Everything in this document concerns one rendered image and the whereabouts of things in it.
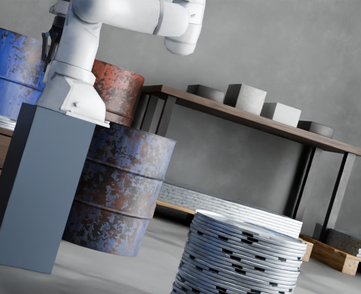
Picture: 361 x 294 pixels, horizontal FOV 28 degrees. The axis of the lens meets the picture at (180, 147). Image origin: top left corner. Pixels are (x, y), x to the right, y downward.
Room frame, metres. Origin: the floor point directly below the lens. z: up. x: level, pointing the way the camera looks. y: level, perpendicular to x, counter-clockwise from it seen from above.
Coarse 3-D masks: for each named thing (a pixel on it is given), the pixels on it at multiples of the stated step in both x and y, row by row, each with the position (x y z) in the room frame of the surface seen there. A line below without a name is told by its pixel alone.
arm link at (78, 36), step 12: (72, 0) 2.12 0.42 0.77; (72, 12) 2.14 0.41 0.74; (72, 24) 2.13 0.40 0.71; (84, 24) 2.14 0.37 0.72; (96, 24) 2.16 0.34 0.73; (72, 36) 2.09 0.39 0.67; (84, 36) 2.10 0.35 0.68; (96, 36) 2.15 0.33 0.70; (60, 48) 2.10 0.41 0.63; (72, 48) 2.08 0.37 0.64; (84, 48) 2.09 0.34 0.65; (96, 48) 2.13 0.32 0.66; (60, 60) 2.09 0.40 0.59; (72, 60) 2.08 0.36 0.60; (84, 60) 2.09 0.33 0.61
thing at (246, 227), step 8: (208, 216) 1.75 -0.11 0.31; (216, 216) 1.91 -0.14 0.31; (224, 216) 1.97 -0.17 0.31; (224, 224) 1.71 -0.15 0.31; (232, 224) 1.80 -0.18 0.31; (240, 224) 1.80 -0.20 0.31; (248, 224) 1.89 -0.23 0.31; (248, 232) 1.69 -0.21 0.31; (256, 232) 1.69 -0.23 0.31; (264, 232) 1.78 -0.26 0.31; (272, 232) 1.94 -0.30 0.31; (280, 240) 1.70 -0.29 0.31; (288, 240) 1.82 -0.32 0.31; (296, 240) 1.89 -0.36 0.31
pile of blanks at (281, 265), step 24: (192, 240) 1.79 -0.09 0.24; (216, 240) 1.72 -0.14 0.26; (240, 240) 1.69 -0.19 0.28; (264, 240) 1.69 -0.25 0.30; (192, 264) 1.75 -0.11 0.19; (216, 264) 1.71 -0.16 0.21; (240, 264) 1.69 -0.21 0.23; (264, 264) 1.70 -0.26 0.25; (288, 264) 1.73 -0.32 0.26; (192, 288) 1.77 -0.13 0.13; (216, 288) 1.71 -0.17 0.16; (240, 288) 1.69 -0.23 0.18; (264, 288) 1.75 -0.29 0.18; (288, 288) 1.75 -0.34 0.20
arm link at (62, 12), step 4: (60, 0) 2.52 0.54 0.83; (56, 4) 2.55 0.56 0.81; (60, 4) 2.52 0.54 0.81; (64, 4) 2.51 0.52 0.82; (68, 4) 2.51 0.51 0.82; (52, 8) 2.58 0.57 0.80; (56, 8) 2.53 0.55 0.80; (60, 8) 2.51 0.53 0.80; (64, 8) 2.51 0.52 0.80; (52, 12) 2.58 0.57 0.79; (56, 12) 2.53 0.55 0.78; (60, 12) 2.51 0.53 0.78; (64, 12) 2.51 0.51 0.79; (60, 16) 2.54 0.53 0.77; (64, 16) 2.52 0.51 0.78
